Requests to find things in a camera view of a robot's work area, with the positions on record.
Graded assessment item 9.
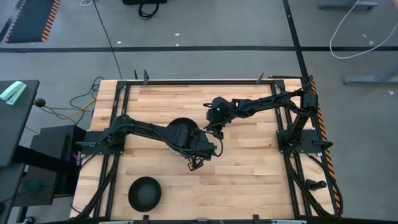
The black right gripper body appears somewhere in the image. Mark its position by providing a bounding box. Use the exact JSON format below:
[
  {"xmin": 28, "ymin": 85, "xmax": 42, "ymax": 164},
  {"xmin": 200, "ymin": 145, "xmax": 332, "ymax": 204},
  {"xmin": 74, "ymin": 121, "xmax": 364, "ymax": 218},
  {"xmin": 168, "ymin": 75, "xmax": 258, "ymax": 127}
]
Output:
[{"xmin": 203, "ymin": 104, "xmax": 233, "ymax": 126}]

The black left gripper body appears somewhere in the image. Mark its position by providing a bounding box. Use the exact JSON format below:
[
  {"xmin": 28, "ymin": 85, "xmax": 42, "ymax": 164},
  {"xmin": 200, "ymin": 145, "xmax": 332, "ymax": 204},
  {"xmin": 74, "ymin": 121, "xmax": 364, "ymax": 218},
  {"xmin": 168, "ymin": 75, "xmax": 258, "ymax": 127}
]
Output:
[{"xmin": 189, "ymin": 139, "xmax": 218, "ymax": 160}]

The white ribbed bowl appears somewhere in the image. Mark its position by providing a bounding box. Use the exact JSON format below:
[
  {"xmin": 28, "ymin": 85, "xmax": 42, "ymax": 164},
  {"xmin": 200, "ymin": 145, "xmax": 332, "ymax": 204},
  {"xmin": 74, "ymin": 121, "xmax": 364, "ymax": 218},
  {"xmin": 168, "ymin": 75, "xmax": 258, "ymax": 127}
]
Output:
[{"xmin": 169, "ymin": 146, "xmax": 187, "ymax": 156}]

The dark grey bowl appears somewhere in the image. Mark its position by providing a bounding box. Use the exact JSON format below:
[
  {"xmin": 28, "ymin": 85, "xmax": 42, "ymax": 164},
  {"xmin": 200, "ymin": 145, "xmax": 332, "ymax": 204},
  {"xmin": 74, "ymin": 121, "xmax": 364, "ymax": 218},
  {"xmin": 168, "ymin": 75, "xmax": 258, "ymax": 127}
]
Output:
[
  {"xmin": 170, "ymin": 117, "xmax": 200, "ymax": 135},
  {"xmin": 127, "ymin": 176, "xmax": 162, "ymax": 213}
]

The black cabinet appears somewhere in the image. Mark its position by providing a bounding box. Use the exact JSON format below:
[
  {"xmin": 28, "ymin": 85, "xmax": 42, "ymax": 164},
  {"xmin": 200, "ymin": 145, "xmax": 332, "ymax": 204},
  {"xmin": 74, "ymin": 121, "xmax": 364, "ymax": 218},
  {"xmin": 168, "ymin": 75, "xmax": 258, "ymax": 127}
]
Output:
[{"xmin": 14, "ymin": 124, "xmax": 88, "ymax": 208}]

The black equipment box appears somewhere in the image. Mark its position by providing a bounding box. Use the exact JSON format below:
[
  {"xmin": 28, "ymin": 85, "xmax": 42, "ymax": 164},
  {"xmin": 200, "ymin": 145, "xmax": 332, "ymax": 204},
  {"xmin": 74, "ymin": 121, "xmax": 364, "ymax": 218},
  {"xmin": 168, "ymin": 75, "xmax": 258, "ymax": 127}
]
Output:
[{"xmin": 122, "ymin": 0, "xmax": 168, "ymax": 5}]

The grey desk foot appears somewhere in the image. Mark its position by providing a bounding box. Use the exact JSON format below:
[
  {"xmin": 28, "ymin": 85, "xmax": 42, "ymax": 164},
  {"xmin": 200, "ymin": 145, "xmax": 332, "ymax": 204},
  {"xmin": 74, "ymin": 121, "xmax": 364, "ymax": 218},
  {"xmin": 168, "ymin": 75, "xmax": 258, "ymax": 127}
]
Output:
[
  {"xmin": 343, "ymin": 62, "xmax": 398, "ymax": 85},
  {"xmin": 318, "ymin": 1, "xmax": 379, "ymax": 10}
]

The black desk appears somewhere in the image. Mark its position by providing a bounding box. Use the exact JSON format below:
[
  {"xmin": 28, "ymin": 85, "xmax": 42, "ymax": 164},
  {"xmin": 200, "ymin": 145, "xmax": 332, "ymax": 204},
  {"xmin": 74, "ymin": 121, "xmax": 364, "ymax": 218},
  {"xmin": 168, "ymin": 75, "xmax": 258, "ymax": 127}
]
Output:
[{"xmin": 0, "ymin": 80, "xmax": 40, "ymax": 169}]

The light green stapler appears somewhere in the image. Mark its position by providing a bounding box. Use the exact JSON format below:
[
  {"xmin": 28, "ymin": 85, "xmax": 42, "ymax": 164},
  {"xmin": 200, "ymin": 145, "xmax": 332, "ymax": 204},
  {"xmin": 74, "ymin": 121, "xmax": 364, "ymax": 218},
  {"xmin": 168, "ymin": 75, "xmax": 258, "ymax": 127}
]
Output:
[{"xmin": 0, "ymin": 80, "xmax": 28, "ymax": 106}]

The black orange-striped floor mat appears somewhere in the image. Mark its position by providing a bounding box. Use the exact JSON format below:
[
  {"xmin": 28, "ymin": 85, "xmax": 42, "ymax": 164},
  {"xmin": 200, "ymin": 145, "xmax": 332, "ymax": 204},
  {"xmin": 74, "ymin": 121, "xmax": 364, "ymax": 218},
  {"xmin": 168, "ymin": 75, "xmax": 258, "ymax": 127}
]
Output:
[{"xmin": 4, "ymin": 0, "xmax": 62, "ymax": 44}]

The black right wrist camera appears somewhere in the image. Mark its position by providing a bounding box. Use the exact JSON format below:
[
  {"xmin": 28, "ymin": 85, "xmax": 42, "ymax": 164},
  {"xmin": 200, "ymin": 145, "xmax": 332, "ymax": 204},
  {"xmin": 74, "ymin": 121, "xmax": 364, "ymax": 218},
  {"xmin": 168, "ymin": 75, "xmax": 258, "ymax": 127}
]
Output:
[{"xmin": 211, "ymin": 96, "xmax": 231, "ymax": 115}]

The black handle knob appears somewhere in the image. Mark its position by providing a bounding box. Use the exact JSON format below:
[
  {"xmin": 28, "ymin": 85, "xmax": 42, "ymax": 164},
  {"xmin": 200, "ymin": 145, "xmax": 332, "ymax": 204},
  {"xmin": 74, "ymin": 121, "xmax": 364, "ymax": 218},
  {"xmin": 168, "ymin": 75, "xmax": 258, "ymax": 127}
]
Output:
[{"xmin": 305, "ymin": 179, "xmax": 328, "ymax": 192}]

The yellow cable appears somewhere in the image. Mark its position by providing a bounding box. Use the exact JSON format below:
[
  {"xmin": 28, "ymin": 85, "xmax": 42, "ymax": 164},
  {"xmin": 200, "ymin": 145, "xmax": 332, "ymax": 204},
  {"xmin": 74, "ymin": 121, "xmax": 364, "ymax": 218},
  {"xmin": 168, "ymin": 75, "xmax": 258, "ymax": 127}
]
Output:
[{"xmin": 46, "ymin": 98, "xmax": 97, "ymax": 121}]

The coiled black cable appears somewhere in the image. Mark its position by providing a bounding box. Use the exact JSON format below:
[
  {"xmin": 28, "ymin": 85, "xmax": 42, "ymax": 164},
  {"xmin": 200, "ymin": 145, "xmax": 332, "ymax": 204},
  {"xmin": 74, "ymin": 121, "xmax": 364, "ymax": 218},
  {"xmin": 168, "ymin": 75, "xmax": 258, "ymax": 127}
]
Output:
[{"xmin": 137, "ymin": 0, "xmax": 160, "ymax": 21}]

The long black floor cable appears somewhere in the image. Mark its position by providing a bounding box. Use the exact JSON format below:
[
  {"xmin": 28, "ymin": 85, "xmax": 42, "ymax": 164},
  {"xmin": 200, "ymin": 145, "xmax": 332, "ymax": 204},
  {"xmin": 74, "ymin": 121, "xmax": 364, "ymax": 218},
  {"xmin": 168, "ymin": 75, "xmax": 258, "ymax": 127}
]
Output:
[{"xmin": 92, "ymin": 0, "xmax": 124, "ymax": 80}]

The white floor cable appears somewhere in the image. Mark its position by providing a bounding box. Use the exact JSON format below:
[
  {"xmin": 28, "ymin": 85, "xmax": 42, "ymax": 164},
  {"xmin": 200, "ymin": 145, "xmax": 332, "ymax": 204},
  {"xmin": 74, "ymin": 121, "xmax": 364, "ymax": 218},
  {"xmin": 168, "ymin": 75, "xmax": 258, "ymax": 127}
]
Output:
[{"xmin": 329, "ymin": 0, "xmax": 398, "ymax": 60}]

